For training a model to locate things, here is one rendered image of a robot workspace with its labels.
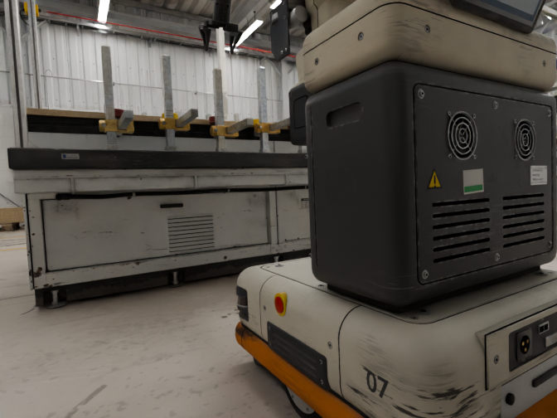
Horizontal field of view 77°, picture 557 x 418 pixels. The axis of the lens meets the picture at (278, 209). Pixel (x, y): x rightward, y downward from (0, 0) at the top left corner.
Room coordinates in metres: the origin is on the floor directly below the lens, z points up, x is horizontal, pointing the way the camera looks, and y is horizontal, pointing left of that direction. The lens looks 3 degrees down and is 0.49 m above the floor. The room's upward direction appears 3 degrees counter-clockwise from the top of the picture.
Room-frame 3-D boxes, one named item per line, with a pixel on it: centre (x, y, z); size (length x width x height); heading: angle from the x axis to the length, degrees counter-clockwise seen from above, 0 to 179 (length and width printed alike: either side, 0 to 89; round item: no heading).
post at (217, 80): (1.79, 0.28, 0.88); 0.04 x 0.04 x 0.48; 30
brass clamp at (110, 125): (1.55, 0.69, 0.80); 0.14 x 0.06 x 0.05; 120
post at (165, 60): (1.67, 0.49, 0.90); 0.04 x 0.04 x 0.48; 30
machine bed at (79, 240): (3.11, -0.91, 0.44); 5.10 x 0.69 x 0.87; 120
